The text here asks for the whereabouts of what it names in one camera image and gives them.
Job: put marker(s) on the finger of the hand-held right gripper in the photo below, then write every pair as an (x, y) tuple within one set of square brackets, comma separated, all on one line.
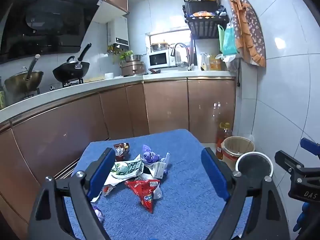
[(311, 147), (287, 160)]

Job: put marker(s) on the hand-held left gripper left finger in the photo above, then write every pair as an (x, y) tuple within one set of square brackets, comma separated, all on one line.
[(100, 177)]

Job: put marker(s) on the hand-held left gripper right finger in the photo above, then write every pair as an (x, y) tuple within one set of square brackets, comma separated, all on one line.
[(215, 177)]

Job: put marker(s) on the white rim trash bin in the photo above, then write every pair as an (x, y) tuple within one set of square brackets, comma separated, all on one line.
[(255, 166)]

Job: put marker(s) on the purple silver wrapper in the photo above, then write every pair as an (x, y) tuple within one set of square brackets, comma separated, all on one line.
[(98, 213)]

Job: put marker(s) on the clear plastic bag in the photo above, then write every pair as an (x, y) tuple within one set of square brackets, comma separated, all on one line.
[(157, 193)]

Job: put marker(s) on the person's right hand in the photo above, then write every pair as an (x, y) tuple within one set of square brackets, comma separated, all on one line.
[(302, 217)]

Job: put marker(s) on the small red wrapper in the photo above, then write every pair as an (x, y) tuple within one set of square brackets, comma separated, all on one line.
[(107, 190)]

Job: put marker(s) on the green white wrapper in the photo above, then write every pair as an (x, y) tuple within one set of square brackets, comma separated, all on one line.
[(125, 168)]

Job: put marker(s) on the dark red snack packet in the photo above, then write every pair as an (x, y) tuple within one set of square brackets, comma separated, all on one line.
[(121, 150)]

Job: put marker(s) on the beige waste bin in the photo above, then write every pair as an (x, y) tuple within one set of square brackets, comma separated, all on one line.
[(237, 146)]

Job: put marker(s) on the blue towel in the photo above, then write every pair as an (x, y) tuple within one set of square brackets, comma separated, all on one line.
[(180, 155)]

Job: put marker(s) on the cooking oil bottle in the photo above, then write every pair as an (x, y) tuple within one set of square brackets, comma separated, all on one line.
[(223, 135)]

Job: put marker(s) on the white carton box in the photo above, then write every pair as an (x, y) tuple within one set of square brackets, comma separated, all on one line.
[(157, 167)]

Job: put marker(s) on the gas stove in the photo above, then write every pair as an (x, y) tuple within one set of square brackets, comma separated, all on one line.
[(72, 82)]

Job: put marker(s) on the black wok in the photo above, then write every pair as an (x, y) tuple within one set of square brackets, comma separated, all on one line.
[(71, 71)]

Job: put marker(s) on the orange liquid bottle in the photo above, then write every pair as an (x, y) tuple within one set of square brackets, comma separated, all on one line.
[(215, 63)]

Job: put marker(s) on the clear spray bottle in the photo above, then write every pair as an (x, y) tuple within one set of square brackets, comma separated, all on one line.
[(204, 62)]

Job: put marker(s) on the white plastic bag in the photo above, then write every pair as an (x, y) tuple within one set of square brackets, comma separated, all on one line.
[(227, 58)]

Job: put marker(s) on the small steel pot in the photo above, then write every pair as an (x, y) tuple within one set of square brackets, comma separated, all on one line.
[(132, 58)]

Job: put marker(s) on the green plant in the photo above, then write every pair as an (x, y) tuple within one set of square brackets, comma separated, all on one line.
[(126, 54)]

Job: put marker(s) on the dark sauce bottle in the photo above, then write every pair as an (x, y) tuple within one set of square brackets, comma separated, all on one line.
[(2, 95)]

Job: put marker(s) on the white microwave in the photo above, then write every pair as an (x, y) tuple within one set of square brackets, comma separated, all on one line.
[(158, 58)]

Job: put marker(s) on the chrome faucet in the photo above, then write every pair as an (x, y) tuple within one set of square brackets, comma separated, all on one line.
[(186, 48)]

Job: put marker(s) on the teal plastic bag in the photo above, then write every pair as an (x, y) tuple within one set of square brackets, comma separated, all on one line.
[(230, 41)]

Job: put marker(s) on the orange patterned apron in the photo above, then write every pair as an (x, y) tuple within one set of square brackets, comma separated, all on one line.
[(246, 30)]

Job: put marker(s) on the green plastic bag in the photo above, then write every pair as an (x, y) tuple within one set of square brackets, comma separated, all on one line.
[(220, 37)]

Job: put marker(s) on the pot with glass lid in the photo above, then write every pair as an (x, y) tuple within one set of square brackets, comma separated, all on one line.
[(160, 46)]

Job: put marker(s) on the white water heater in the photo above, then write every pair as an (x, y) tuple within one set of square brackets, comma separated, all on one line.
[(118, 30)]

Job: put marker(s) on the black dish rack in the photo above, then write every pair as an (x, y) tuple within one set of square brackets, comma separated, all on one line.
[(202, 27)]

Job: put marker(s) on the black range hood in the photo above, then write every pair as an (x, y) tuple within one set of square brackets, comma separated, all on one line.
[(50, 25)]

